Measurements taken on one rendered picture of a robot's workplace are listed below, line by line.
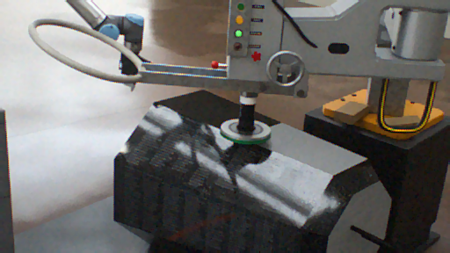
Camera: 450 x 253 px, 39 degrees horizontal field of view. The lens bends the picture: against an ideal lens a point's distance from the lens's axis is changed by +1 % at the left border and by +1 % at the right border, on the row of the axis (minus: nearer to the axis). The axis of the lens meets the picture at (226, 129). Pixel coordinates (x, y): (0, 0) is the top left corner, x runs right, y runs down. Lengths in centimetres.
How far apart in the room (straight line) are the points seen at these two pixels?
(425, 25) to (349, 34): 29
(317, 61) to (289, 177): 48
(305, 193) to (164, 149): 74
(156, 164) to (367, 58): 105
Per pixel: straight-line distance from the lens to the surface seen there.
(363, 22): 249
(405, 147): 310
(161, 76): 253
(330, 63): 251
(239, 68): 246
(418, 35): 257
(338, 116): 316
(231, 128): 265
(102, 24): 284
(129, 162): 296
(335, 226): 246
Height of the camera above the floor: 189
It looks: 22 degrees down
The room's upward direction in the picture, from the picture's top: 4 degrees clockwise
